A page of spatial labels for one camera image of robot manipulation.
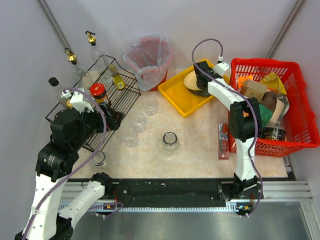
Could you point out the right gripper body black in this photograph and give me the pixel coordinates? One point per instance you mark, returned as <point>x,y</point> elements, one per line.
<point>200,75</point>

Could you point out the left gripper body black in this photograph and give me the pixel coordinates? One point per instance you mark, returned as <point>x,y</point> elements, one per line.
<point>110,115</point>

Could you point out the beige plate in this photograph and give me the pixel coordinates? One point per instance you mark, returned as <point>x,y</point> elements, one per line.
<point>190,81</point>

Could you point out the clear glass cup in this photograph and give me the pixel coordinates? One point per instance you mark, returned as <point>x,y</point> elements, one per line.
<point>138,122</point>
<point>129,137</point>
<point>150,105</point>

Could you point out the red lid chili jar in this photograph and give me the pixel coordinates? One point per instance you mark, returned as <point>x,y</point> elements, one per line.
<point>98,92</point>

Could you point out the small yellow label bottle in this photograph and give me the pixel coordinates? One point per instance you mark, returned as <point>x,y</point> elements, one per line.
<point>117,79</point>

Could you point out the glass oil bottle gold spout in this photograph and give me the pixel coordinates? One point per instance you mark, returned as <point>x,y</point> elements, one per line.
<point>83,78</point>

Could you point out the dark sauce bottle black cap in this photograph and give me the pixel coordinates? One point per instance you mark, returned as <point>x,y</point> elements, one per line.
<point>58,88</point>

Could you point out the dark teal plate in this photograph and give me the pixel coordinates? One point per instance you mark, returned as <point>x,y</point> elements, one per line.
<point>200,92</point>

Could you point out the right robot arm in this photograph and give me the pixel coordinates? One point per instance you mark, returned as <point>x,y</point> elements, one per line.
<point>244,122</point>

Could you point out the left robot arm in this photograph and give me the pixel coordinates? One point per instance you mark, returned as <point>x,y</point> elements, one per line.
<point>70,130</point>

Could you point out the yellow plastic tray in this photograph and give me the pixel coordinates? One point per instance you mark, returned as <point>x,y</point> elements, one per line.
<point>177,94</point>

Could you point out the glass jar left front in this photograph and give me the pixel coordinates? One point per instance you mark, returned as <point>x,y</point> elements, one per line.
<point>99,160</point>

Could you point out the brown paper box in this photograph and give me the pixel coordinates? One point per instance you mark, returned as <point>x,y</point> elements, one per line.
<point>253,89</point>

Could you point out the red bin with plastic bag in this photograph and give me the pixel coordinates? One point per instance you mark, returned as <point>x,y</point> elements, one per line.
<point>149,57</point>

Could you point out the red snack packet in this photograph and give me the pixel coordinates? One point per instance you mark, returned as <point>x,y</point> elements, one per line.
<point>223,142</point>

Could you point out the glass jar metal rim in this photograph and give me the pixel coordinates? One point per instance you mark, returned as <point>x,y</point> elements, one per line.
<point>170,143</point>

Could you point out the yellow snack bag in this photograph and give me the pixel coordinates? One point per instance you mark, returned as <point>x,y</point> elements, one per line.
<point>274,83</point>

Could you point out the green bag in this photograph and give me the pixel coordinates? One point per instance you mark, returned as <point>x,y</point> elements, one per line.
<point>265,115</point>

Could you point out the brown foil pouch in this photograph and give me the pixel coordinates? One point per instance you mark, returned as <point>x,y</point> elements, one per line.
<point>277,103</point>

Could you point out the black round tin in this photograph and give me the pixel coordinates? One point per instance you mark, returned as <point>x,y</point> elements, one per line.
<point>274,131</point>

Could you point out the red plastic basket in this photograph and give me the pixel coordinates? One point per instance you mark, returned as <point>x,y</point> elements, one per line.
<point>299,122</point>

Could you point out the black wire rack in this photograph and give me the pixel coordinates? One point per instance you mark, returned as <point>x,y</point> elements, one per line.
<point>121,101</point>

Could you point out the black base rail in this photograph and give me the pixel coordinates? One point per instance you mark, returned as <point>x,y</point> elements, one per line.
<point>177,192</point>

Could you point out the grey cable duct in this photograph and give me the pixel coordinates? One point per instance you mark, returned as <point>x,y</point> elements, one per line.
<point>227,207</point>

